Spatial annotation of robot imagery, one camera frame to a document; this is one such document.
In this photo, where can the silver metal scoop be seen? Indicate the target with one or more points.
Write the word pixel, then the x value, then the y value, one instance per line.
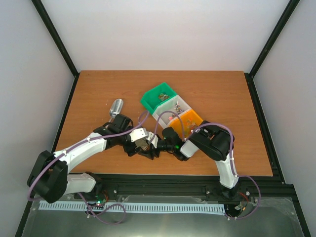
pixel 115 108

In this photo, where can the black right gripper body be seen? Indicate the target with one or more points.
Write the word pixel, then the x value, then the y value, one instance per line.
pixel 158 146

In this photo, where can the green plastic bin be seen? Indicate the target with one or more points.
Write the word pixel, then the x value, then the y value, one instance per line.
pixel 156 96

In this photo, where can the black aluminium frame rail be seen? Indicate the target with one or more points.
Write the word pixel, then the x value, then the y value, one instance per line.
pixel 273 211

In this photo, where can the orange plastic bin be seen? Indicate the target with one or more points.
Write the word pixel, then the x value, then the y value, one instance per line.
pixel 190 121

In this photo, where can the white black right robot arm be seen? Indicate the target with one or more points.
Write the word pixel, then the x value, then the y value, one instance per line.
pixel 213 139

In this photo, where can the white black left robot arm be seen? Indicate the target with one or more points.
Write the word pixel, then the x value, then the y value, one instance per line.
pixel 51 176

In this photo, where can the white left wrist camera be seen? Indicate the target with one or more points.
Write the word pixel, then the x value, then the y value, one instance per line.
pixel 138 134

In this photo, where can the gold metal jar lid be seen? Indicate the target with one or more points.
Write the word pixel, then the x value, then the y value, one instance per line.
pixel 143 144

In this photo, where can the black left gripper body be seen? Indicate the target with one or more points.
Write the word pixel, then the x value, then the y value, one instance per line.
pixel 132 149

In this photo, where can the light blue slotted cable duct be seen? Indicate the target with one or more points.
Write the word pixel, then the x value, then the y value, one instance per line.
pixel 142 208

